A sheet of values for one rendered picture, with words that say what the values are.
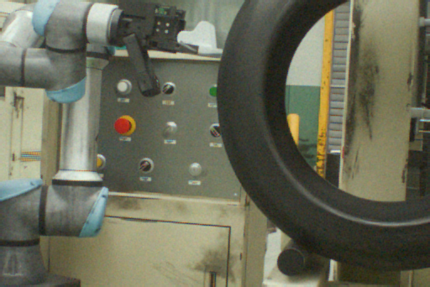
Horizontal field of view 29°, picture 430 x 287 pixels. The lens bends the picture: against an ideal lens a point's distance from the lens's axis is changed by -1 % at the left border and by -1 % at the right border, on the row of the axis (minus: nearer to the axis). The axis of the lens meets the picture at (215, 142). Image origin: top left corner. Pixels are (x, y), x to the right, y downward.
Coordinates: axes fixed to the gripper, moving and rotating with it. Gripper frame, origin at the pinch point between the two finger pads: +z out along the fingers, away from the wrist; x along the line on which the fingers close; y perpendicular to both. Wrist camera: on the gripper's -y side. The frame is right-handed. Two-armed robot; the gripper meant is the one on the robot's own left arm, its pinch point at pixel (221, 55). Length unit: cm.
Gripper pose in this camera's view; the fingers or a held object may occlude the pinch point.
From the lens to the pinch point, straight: 149.5
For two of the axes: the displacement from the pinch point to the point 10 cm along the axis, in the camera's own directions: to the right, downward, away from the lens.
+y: 1.7, -9.8, -0.6
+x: 2.1, -0.3, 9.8
